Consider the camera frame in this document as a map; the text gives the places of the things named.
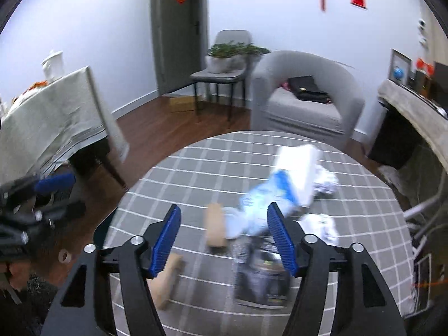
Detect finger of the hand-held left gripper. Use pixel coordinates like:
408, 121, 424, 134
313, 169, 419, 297
33, 201, 87, 225
35, 173, 76, 197

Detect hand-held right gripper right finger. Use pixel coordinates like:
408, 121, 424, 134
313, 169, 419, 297
267, 202, 408, 336

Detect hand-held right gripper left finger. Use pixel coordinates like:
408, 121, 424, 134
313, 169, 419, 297
40, 205, 183, 336

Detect blue white plastic wrapper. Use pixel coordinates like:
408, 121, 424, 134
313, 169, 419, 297
224, 170, 306, 239

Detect white paper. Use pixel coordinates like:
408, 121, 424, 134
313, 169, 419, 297
298, 213, 339, 246
312, 167, 339, 198

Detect brown cardboard tube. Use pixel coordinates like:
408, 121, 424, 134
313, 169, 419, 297
147, 253, 185, 309

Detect dark glossy packet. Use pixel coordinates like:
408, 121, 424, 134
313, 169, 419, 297
234, 237, 292, 309

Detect wooden block upright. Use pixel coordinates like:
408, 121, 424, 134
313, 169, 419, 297
204, 203, 229, 250

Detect dark wooden table leg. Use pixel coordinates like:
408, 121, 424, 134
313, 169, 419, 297
68, 138, 128, 192

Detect beige tablecloth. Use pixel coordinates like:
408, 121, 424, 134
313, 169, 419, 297
0, 66, 129, 184

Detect grey checked tablecloth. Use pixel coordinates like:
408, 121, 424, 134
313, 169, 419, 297
96, 130, 419, 336

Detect white jug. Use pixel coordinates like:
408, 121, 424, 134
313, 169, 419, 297
41, 50, 64, 79

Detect grey armchair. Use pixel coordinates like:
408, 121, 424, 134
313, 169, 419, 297
251, 51, 365, 148

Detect cardboard box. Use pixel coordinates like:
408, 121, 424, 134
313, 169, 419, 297
169, 95, 197, 113

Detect black bag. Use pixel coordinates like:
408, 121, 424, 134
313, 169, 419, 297
288, 76, 330, 104

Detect grey chair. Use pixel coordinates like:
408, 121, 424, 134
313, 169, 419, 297
191, 30, 253, 121

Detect grey door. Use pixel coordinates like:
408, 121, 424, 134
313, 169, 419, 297
150, 0, 209, 97

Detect beige desk cloth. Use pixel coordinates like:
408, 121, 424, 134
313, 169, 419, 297
377, 79, 448, 174

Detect large white potted plant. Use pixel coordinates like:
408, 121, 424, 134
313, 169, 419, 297
206, 42, 247, 74

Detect small potted plant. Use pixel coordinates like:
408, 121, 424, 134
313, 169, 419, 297
240, 43, 272, 64

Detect black monitor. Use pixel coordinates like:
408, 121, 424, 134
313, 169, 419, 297
432, 61, 448, 110

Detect red decoration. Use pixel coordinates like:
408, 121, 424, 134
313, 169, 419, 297
416, 58, 435, 76

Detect white metal frame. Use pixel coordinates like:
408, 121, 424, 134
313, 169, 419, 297
402, 192, 442, 319

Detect picture frame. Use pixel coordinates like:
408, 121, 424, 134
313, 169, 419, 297
389, 49, 413, 86

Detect white wall camera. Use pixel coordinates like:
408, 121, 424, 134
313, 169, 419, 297
418, 19, 430, 46

